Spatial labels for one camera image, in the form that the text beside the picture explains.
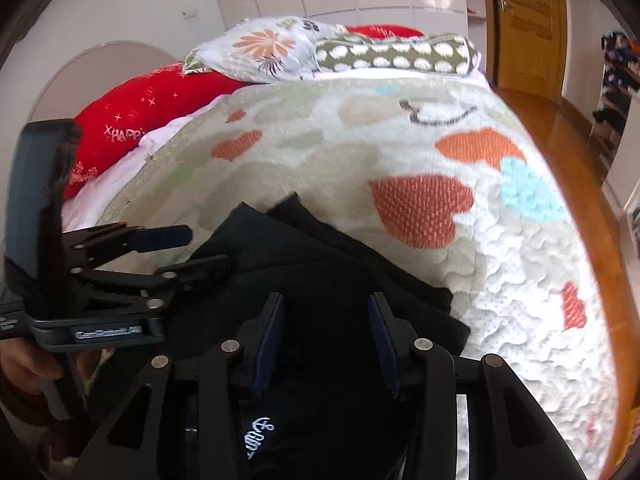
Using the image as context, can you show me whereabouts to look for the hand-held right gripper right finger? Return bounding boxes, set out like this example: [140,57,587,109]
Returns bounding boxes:
[367,291,588,480]

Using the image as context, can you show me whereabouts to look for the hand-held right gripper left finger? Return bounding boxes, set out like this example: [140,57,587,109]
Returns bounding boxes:
[67,292,286,480]

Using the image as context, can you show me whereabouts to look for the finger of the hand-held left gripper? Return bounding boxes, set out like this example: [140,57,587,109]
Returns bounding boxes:
[62,224,193,267]
[70,255,236,311]

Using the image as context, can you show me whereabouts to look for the black pants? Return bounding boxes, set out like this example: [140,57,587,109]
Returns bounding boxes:
[85,192,471,480]

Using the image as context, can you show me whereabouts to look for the person's left hand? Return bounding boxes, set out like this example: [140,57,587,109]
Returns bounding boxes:
[0,342,103,411]

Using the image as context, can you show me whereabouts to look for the red printed pillow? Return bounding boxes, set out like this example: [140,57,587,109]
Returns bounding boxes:
[62,62,251,201]

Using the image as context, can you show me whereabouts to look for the heart patterned quilt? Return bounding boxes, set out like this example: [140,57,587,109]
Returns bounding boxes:
[90,75,621,480]

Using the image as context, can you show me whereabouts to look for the beige rounded headboard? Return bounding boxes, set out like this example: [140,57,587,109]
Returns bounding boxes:
[30,42,173,123]

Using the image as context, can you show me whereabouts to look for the floral pillow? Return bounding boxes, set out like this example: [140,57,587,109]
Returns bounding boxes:
[182,16,351,83]

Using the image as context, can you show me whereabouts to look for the white shelf cabinet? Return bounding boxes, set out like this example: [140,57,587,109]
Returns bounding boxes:
[602,160,640,261]

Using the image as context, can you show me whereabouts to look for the green patterned bolster pillow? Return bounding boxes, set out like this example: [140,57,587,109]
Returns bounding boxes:
[314,34,482,78]

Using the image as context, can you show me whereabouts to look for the shoe rack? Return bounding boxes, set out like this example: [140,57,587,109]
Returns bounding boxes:
[592,32,640,171]

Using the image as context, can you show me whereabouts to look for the wooden door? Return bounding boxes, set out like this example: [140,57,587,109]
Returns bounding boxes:
[487,0,568,101]

